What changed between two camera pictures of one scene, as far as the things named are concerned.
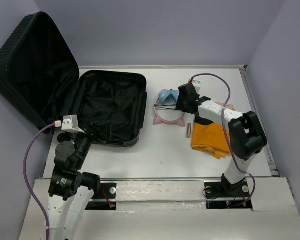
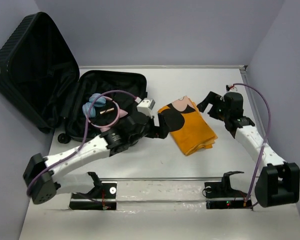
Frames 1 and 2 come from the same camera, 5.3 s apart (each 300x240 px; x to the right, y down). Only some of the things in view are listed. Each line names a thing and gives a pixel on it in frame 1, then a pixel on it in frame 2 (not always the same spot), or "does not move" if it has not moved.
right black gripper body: (182, 104) to (226, 114)
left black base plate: (108, 191) does not move
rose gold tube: (189, 130) to (104, 111)
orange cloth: (210, 138) to (189, 128)
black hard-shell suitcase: (35, 71) does not move
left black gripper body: (95, 137) to (147, 131)
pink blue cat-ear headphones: (167, 100) to (99, 100)
